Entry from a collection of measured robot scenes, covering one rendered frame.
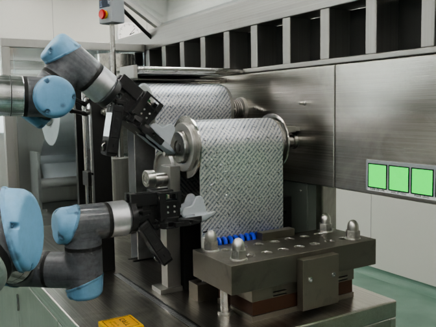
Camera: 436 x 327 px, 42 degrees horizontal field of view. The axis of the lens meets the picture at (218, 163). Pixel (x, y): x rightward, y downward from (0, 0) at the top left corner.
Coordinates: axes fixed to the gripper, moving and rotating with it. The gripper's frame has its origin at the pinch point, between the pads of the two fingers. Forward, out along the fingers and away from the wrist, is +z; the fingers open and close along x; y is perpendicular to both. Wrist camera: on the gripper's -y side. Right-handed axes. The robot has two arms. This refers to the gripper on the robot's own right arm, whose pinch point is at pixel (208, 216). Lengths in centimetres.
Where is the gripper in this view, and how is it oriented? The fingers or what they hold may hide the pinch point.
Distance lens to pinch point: 131.1
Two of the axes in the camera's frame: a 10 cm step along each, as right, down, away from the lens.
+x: -5.1, -0.8, 8.5
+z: 8.6, -0.7, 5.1
